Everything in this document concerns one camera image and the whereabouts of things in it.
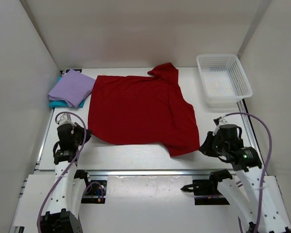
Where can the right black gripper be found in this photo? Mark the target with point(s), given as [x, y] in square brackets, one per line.
[205, 148]

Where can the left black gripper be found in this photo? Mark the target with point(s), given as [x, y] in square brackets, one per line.
[80, 129]

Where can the teal t shirt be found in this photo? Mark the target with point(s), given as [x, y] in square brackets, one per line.
[60, 104]

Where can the lavender t shirt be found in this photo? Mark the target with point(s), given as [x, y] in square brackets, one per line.
[89, 81]

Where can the red t shirt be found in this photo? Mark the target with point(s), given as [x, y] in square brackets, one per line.
[136, 110]

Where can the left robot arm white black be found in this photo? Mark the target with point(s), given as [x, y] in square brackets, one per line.
[60, 210]

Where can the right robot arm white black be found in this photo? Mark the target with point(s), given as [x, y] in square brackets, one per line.
[255, 207]

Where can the white plastic basket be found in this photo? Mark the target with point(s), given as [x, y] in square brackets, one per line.
[224, 79]

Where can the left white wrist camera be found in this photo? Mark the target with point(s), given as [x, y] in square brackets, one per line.
[65, 119]

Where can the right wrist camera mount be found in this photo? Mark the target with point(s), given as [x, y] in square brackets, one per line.
[219, 122]

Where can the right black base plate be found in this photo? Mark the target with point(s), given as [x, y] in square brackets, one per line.
[205, 191]

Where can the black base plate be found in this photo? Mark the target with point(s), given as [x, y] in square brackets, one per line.
[96, 192]
[205, 191]

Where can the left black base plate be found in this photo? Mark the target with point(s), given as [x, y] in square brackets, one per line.
[96, 192]

